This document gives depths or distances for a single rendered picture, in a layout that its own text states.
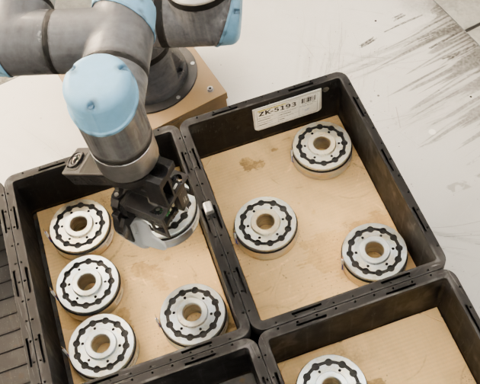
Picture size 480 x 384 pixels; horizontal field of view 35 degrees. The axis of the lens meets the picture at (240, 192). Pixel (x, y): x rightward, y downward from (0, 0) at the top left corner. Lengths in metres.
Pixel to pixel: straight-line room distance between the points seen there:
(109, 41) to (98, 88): 0.08
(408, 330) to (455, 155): 0.45
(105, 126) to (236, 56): 0.90
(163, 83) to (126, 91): 0.68
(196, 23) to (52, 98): 0.48
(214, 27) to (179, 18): 0.06
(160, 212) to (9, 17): 0.29
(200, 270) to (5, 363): 0.33
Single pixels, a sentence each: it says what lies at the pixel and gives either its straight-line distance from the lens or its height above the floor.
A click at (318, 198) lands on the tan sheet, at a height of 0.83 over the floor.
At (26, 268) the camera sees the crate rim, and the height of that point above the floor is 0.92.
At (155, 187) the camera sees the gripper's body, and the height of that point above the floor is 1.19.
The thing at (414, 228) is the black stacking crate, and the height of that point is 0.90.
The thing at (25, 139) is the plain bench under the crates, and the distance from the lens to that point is 1.65.
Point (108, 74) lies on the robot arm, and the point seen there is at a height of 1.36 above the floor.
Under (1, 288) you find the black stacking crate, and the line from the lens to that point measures 1.33.
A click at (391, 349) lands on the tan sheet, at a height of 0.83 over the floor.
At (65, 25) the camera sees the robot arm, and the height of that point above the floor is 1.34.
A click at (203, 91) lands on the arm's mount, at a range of 1.49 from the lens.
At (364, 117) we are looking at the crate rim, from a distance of 1.28.
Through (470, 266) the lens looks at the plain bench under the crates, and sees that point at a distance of 1.41.
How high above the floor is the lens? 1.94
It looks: 58 degrees down
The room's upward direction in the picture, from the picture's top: 10 degrees counter-clockwise
